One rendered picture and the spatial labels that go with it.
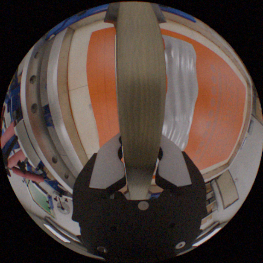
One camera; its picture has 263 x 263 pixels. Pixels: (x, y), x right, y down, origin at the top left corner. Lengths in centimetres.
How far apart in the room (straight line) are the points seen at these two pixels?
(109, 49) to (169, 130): 19
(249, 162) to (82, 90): 395
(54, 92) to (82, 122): 9
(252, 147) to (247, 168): 72
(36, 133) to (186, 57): 33
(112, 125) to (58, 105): 12
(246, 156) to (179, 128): 374
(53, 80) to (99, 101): 11
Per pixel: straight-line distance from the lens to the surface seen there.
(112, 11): 15
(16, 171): 69
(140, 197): 16
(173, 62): 17
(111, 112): 17
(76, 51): 22
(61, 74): 20
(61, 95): 19
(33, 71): 24
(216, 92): 25
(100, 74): 17
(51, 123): 36
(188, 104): 18
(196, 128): 23
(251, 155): 379
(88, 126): 20
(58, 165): 27
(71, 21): 25
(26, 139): 27
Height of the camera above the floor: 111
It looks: 60 degrees down
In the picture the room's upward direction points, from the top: 177 degrees counter-clockwise
